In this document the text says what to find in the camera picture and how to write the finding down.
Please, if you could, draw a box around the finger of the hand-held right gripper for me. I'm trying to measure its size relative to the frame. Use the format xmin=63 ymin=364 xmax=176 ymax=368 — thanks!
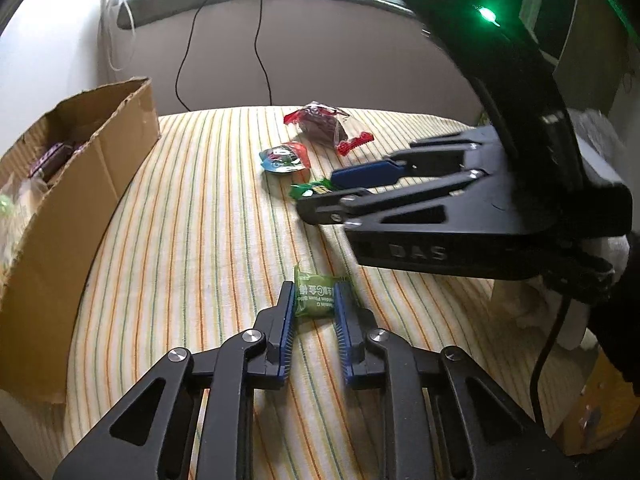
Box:
xmin=330 ymin=127 xmax=501 ymax=188
xmin=296 ymin=167 xmax=501 ymax=233

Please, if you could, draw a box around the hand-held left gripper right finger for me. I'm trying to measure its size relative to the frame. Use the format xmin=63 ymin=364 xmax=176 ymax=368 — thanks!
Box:
xmin=334 ymin=282 xmax=581 ymax=480

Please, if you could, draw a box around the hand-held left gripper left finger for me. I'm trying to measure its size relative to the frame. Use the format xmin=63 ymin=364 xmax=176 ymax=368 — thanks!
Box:
xmin=52 ymin=281 xmax=297 ymax=480

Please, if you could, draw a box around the green snack packet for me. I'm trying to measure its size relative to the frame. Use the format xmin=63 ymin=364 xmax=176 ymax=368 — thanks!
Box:
xmin=289 ymin=177 xmax=335 ymax=201

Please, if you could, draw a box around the small green candy packet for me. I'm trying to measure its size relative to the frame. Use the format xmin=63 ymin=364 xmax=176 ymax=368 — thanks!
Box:
xmin=293 ymin=264 xmax=346 ymax=317

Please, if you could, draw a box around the brown cardboard box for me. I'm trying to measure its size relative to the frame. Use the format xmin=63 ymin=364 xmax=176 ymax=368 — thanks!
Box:
xmin=0 ymin=76 xmax=162 ymax=406

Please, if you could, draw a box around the dark purple snack packet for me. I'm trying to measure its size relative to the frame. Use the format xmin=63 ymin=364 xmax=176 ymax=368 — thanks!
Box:
xmin=27 ymin=142 xmax=76 ymax=178

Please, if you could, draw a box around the person's right forearm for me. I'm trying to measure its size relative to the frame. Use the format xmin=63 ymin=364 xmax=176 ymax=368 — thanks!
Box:
xmin=520 ymin=237 xmax=631 ymax=351

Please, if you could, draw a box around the blue and red snack packet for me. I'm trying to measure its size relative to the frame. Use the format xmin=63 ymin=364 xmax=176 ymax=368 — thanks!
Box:
xmin=259 ymin=141 xmax=312 ymax=173

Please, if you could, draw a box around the dark red snack packet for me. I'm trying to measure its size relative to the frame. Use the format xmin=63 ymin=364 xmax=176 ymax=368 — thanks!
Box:
xmin=283 ymin=101 xmax=375 ymax=156

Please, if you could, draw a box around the striped tablecloth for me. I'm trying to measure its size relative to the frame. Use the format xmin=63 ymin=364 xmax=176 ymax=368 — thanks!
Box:
xmin=65 ymin=105 xmax=591 ymax=480

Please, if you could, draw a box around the brown wooden furniture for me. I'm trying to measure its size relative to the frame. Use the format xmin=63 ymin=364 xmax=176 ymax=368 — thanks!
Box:
xmin=552 ymin=355 xmax=631 ymax=458

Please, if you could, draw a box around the clear-wrapped bread package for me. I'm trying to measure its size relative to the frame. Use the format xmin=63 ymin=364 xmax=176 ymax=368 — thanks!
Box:
xmin=0 ymin=172 xmax=53 ymax=281

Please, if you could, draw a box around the black hanging cable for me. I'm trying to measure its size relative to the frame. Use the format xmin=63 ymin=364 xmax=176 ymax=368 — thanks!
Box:
xmin=254 ymin=0 xmax=273 ymax=107
xmin=175 ymin=0 xmax=221 ymax=111

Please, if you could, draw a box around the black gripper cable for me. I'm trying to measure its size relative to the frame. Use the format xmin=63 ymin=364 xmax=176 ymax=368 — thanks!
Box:
xmin=530 ymin=295 xmax=573 ymax=426

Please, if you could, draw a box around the white cord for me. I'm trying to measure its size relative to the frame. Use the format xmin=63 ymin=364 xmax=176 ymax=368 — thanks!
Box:
xmin=97 ymin=0 xmax=138 ymax=73

